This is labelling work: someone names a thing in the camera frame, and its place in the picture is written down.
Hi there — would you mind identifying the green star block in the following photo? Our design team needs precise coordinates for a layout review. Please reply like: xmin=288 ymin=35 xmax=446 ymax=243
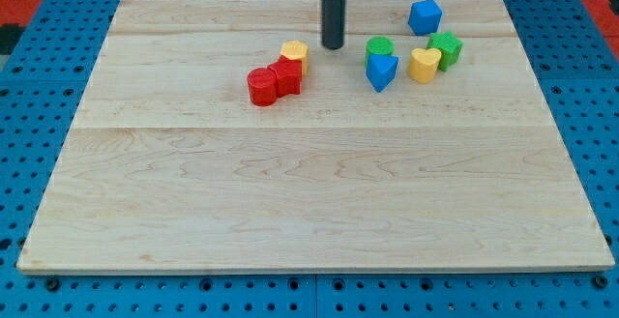
xmin=427 ymin=31 xmax=463 ymax=72

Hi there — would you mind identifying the light wooden board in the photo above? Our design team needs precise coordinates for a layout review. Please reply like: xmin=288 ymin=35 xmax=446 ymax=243
xmin=17 ymin=0 xmax=614 ymax=275

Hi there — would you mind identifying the yellow heart block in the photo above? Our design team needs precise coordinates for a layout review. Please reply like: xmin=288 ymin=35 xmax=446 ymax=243
xmin=407 ymin=48 xmax=442 ymax=84

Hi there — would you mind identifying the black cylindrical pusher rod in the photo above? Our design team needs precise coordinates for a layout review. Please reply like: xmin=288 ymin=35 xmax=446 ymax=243
xmin=320 ymin=0 xmax=346 ymax=50

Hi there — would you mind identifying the red star block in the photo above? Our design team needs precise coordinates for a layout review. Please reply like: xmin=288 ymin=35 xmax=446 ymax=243
xmin=268 ymin=56 xmax=303 ymax=97

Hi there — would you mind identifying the blue cube block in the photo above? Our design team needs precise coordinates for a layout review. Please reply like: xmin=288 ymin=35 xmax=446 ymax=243
xmin=408 ymin=0 xmax=443 ymax=36

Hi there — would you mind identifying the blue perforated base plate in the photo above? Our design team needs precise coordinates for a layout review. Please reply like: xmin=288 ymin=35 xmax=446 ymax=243
xmin=1 ymin=0 xmax=618 ymax=317

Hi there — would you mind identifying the blue triangle block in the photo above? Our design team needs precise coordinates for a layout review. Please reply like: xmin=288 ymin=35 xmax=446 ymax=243
xmin=366 ymin=54 xmax=399 ymax=93

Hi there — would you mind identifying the green cylinder block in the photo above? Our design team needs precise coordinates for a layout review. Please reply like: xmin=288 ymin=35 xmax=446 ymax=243
xmin=365 ymin=36 xmax=395 ymax=65

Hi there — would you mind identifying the yellow hexagon block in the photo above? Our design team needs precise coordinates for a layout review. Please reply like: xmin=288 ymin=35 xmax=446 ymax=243
xmin=280 ymin=40 xmax=310 ymax=75

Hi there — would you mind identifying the red cylinder block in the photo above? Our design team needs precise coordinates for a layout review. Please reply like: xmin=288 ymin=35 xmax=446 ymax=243
xmin=247 ymin=68 xmax=278 ymax=106

